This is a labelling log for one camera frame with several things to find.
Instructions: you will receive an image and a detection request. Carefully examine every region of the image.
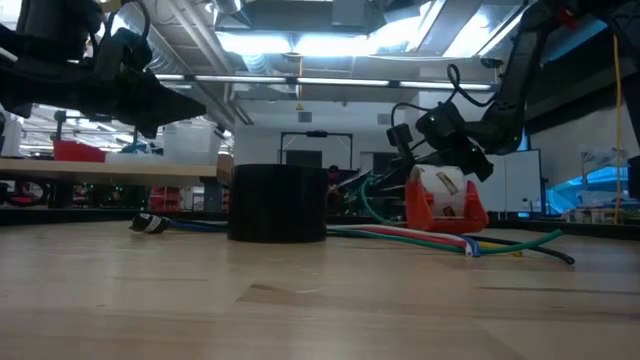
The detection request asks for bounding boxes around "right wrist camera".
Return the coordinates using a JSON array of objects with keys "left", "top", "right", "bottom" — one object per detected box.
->
[{"left": 385, "top": 123, "right": 415, "bottom": 152}]

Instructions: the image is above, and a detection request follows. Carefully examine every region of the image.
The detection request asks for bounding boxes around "person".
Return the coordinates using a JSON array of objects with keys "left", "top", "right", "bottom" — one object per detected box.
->
[{"left": 327, "top": 164, "right": 344, "bottom": 199}]

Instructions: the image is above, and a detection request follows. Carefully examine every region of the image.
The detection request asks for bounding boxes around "black plug white label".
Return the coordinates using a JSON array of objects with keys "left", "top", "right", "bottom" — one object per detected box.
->
[{"left": 129, "top": 213, "right": 172, "bottom": 235}]

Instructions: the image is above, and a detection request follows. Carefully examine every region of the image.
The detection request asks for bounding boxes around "yellow cable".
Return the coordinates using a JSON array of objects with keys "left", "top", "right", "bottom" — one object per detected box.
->
[{"left": 612, "top": 34, "right": 625, "bottom": 225}]

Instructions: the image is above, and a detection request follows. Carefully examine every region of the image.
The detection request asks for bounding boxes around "white wire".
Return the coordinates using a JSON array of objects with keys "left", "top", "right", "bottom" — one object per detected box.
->
[{"left": 327, "top": 223, "right": 474, "bottom": 258}]

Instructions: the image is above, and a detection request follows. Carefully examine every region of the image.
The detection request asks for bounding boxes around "red storage bin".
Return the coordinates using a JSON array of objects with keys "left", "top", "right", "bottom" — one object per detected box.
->
[{"left": 52, "top": 139, "right": 108, "bottom": 164}]

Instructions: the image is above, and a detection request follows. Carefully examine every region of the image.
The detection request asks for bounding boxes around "white translucent bin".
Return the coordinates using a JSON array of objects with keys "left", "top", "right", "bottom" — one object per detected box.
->
[{"left": 162, "top": 118, "right": 225, "bottom": 167}]

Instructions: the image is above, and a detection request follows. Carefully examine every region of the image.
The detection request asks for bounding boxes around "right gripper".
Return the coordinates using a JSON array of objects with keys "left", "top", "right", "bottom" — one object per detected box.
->
[{"left": 384, "top": 102, "right": 494, "bottom": 186}]

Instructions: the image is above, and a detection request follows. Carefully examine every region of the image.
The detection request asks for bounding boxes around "black wire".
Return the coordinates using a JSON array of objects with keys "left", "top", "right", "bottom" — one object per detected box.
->
[{"left": 479, "top": 235, "right": 576, "bottom": 266}]

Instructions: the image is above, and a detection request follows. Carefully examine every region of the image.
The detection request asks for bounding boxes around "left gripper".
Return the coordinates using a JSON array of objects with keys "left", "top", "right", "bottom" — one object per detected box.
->
[{"left": 74, "top": 64, "right": 207, "bottom": 139}]

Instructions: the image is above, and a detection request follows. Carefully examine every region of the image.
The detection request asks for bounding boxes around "wheeled grey frame workbench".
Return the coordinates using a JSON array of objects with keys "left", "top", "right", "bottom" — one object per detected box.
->
[{"left": 0, "top": 158, "right": 235, "bottom": 214}]

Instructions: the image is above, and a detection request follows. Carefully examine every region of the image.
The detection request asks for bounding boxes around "black cabinet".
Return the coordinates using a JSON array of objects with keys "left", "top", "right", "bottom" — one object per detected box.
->
[{"left": 358, "top": 151, "right": 442, "bottom": 214}]

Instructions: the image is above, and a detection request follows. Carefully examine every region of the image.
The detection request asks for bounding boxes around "black gantry frame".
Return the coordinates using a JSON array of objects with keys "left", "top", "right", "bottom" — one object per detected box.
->
[
  {"left": 53, "top": 109, "right": 142, "bottom": 147},
  {"left": 278, "top": 130, "right": 355, "bottom": 171}
]

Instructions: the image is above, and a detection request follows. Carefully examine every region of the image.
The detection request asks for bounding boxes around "red wire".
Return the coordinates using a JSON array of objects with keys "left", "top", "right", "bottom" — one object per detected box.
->
[{"left": 349, "top": 227, "right": 469, "bottom": 249}]

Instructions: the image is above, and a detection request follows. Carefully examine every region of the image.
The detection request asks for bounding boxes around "red tape dispenser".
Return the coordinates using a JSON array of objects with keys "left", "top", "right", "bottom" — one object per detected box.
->
[{"left": 403, "top": 163, "right": 490, "bottom": 235}]

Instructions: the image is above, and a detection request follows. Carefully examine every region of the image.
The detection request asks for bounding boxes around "whiteboard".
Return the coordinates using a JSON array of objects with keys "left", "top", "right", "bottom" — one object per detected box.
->
[{"left": 451, "top": 148, "right": 545, "bottom": 215}]

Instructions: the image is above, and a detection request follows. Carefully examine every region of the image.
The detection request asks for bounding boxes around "yellow wire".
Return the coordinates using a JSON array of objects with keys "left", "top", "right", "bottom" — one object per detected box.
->
[{"left": 482, "top": 241, "right": 525, "bottom": 258}]

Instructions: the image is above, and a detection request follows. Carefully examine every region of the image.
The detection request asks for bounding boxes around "red bin stack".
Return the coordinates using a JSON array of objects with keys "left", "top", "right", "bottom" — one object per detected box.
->
[{"left": 148, "top": 187, "right": 184, "bottom": 212}]

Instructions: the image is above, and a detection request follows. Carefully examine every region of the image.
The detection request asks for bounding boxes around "thick green cable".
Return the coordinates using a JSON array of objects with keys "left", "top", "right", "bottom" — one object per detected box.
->
[{"left": 359, "top": 172, "right": 401, "bottom": 225}]

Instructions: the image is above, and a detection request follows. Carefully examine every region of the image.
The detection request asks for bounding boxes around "long strip light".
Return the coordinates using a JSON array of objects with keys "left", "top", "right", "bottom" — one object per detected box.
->
[{"left": 154, "top": 72, "right": 502, "bottom": 94}]

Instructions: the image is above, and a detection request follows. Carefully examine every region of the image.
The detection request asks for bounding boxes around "green wire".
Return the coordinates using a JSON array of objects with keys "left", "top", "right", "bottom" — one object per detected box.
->
[{"left": 327, "top": 227, "right": 565, "bottom": 255}]

